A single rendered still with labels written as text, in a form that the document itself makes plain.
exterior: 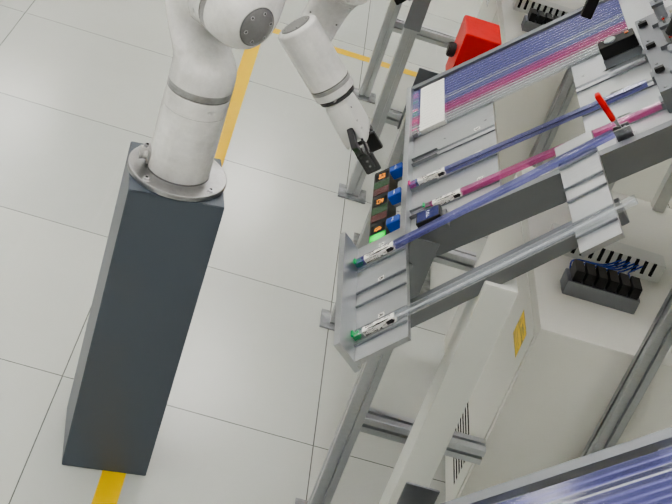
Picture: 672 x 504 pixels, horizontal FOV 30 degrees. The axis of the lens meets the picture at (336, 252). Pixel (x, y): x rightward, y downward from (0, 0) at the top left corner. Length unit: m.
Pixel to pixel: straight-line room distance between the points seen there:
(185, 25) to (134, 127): 1.73
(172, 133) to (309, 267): 1.32
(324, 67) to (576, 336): 0.72
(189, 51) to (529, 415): 1.02
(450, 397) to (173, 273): 0.58
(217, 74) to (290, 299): 1.26
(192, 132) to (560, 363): 0.86
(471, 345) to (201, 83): 0.66
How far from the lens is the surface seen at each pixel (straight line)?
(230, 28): 2.14
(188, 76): 2.24
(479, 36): 3.28
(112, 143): 3.86
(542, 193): 2.33
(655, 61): 2.43
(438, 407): 2.26
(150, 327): 2.49
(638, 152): 2.31
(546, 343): 2.51
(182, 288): 2.43
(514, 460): 2.70
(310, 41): 2.39
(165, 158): 2.32
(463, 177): 2.50
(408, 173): 2.59
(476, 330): 2.16
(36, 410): 2.85
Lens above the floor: 1.90
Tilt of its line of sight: 31 degrees down
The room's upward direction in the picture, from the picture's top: 20 degrees clockwise
